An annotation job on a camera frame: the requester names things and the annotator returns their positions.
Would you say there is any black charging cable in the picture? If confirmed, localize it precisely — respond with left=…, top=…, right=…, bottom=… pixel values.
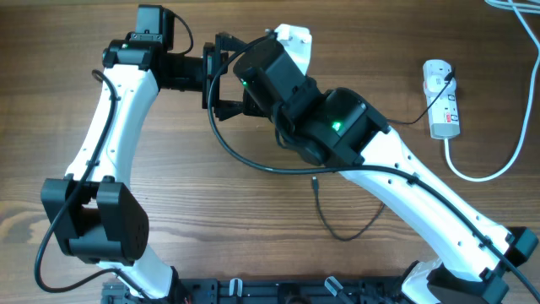
left=311, top=66, right=456, bottom=242

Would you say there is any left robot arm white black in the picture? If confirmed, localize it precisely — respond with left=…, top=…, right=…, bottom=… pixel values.
left=40, top=32, right=243, bottom=303

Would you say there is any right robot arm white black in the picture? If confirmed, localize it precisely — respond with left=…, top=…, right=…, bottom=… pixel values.
left=233, top=37, right=538, bottom=303

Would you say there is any white power strip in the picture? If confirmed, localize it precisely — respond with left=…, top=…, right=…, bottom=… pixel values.
left=423, top=59, right=461, bottom=139

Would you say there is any white power strip cord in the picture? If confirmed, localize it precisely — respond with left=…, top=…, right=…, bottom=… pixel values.
left=442, top=0, right=540, bottom=183

